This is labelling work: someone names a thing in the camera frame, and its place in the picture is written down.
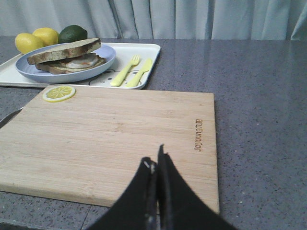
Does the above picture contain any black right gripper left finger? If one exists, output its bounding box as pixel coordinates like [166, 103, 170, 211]
[88, 157, 157, 230]

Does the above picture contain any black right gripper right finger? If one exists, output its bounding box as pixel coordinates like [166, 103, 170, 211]
[157, 145, 235, 230]

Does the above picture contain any fried egg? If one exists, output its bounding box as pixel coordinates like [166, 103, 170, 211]
[59, 53, 100, 69]

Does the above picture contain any bread slice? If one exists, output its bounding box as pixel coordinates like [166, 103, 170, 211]
[27, 38, 101, 65]
[35, 55, 106, 74]

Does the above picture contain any light blue plate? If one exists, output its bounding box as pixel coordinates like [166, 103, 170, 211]
[15, 43, 117, 83]

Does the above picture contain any white tray with bear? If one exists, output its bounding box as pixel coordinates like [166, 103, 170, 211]
[0, 43, 160, 89]

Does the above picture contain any wooden cutting board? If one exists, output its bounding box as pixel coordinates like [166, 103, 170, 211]
[0, 86, 219, 211]

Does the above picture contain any yellow plastic knife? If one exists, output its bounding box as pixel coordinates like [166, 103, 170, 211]
[125, 58, 153, 88]

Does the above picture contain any yellow plastic fork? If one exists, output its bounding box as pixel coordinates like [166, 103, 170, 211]
[110, 55, 140, 87]

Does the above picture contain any lemon slice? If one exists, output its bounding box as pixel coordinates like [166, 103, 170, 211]
[42, 86, 76, 103]

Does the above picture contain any green lime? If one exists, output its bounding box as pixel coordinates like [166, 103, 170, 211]
[58, 25, 88, 44]

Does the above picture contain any grey curtain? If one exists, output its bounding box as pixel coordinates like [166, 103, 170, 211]
[0, 0, 307, 41]

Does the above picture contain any rear yellow lemon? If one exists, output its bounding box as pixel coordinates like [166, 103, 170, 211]
[32, 27, 59, 46]

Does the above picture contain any yellow lemon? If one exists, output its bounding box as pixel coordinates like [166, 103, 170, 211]
[32, 27, 59, 46]
[15, 33, 44, 54]

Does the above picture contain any front yellow lemon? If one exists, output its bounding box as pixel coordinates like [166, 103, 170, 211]
[15, 33, 44, 54]

